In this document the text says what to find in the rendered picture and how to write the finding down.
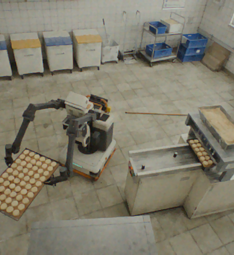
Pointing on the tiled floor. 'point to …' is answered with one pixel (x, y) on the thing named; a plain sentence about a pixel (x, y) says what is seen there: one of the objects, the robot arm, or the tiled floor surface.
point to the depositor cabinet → (213, 191)
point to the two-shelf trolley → (164, 42)
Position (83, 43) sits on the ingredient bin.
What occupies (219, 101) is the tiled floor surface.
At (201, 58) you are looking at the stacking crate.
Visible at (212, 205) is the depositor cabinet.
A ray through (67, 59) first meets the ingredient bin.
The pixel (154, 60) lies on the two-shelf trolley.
